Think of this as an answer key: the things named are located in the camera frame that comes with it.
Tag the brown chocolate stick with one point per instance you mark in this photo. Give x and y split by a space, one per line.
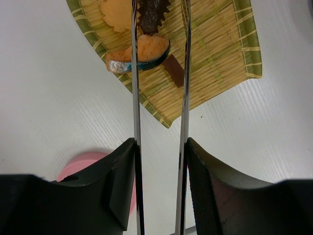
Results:
175 70

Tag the pink round lid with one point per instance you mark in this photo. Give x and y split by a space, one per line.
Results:
85 159

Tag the metal tongs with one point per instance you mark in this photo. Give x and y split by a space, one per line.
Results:
184 127

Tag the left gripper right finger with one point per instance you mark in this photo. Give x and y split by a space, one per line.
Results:
229 202

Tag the salmon slice toy food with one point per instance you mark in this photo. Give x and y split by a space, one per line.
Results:
151 52

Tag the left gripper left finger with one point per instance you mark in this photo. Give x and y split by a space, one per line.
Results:
93 201

